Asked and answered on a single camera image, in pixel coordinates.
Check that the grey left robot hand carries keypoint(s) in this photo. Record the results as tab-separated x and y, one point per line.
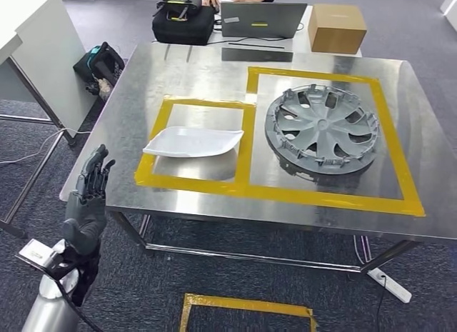
88	216

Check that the white plastic panel part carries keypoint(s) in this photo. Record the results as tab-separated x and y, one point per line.
192	141

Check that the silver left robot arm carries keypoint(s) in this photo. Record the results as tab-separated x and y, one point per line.
50	311

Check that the stainless steel workbench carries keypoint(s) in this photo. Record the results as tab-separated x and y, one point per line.
125	131

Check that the black bag teal trim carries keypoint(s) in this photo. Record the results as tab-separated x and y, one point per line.
107	65

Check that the white desk steel legs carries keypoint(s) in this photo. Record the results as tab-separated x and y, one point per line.
46	60

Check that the black carrying case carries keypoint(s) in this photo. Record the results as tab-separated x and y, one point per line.
182	32

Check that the yellow floor tape square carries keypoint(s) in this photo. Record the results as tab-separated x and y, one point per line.
250	304

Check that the black device yellow labels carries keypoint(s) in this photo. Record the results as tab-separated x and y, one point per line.
178	1

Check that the grey laptop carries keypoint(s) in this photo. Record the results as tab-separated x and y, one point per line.
278	20

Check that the silver wheel hubcap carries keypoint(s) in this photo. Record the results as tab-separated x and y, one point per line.
321	131

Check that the white table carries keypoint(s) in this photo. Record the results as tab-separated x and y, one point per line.
304	43

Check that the brown cardboard box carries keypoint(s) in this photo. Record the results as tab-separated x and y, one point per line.
335	32

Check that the white power strip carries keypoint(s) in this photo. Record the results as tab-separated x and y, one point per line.
390	286

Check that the white plinth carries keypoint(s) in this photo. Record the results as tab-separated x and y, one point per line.
450	8

